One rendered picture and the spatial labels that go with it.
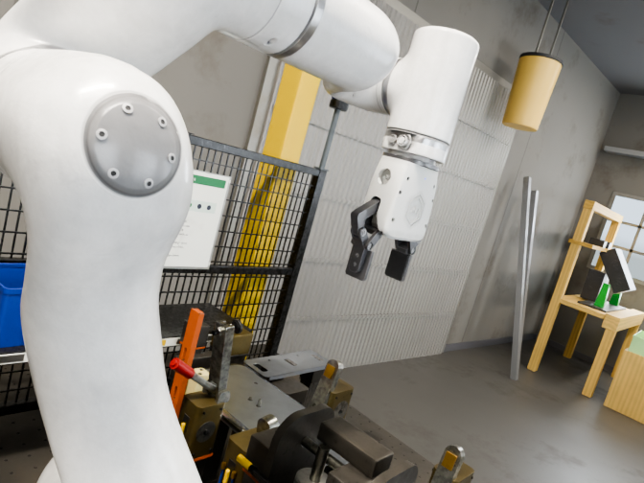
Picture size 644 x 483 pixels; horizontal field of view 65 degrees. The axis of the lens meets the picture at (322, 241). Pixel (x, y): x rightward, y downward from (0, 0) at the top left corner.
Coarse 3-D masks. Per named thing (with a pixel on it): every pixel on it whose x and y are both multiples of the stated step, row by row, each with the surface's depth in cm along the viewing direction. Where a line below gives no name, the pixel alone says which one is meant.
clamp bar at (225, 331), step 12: (216, 324) 101; (240, 324) 102; (216, 336) 101; (228, 336) 100; (216, 348) 102; (228, 348) 101; (216, 360) 102; (228, 360) 102; (216, 372) 102; (228, 372) 103; (216, 384) 106; (216, 396) 103
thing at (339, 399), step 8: (336, 384) 129; (344, 384) 130; (336, 392) 124; (344, 392) 126; (352, 392) 129; (336, 400) 125; (344, 400) 127; (336, 408) 126; (344, 408) 129; (336, 416) 127; (344, 416) 130
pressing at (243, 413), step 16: (208, 368) 129; (240, 368) 133; (240, 384) 124; (256, 384) 127; (272, 384) 130; (240, 400) 117; (256, 400) 119; (272, 400) 121; (288, 400) 123; (224, 416) 108; (240, 416) 110; (256, 416) 112
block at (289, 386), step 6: (276, 384) 134; (282, 384) 135; (288, 384) 136; (294, 384) 137; (300, 384) 138; (282, 390) 132; (288, 390) 133; (294, 390) 134; (300, 390) 135; (306, 390) 136; (294, 396) 133; (300, 396) 135; (306, 396) 137; (300, 402) 136
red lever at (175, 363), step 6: (174, 360) 94; (180, 360) 95; (174, 366) 94; (180, 366) 94; (186, 366) 96; (180, 372) 95; (186, 372) 96; (192, 372) 97; (186, 378) 97; (192, 378) 98; (198, 378) 99; (204, 384) 101; (210, 384) 102; (210, 390) 102
